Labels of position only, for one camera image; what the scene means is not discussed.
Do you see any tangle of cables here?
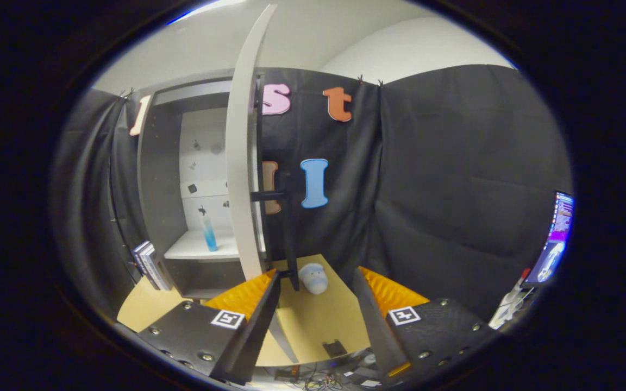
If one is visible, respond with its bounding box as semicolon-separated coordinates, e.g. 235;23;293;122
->
275;364;346;391

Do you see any white cabinet door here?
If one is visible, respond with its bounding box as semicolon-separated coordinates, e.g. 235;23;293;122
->
225;4;278;281

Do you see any thin black cable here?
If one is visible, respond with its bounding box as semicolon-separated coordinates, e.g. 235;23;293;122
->
107;157;140;278

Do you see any black door handle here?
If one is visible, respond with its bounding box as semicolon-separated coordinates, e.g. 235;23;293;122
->
251;173;300;291

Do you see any white and blue tube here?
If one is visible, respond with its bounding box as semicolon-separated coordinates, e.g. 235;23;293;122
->
200;215;219;253

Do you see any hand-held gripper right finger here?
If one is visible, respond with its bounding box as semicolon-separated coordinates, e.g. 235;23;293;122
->
353;266;501;381

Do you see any white device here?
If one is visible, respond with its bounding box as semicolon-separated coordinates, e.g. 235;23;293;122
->
488;269;536;330

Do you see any white cabinet shelf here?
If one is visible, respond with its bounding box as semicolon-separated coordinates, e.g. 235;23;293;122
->
164;228;240;261

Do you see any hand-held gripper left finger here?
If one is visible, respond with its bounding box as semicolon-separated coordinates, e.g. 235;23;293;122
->
138;269;282;385

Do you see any blue spine book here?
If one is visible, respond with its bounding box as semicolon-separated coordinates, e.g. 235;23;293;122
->
133;241;153;275

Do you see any grey cover book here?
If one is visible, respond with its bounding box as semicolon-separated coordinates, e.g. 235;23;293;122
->
143;247;173;292

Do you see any computer monitor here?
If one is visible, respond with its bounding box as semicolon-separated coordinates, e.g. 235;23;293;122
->
522;191;575;288

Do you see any grey cabinet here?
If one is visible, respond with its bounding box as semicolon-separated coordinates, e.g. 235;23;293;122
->
138;68;267;300

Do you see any black backdrop cloth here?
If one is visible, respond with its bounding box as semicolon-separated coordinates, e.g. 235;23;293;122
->
52;64;572;326

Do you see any small black block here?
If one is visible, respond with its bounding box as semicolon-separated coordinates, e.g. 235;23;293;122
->
322;339;348;358

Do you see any pale blue plush toy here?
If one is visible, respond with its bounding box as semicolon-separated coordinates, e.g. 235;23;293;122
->
298;263;329;295

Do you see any dark spine book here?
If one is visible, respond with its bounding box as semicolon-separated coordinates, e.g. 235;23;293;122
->
136;244;162;288

